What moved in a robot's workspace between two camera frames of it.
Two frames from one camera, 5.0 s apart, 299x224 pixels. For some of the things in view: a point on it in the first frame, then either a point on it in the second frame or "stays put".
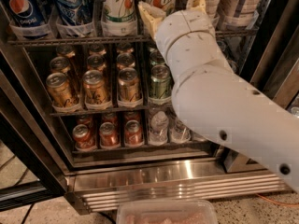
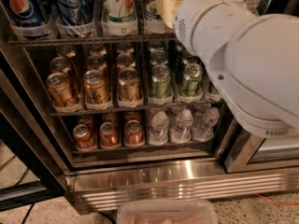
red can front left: x=84 y=140 stays put
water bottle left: x=159 y=128 stays put
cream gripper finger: x=151 y=15 -> x=168 y=7
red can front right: x=133 y=133 stays put
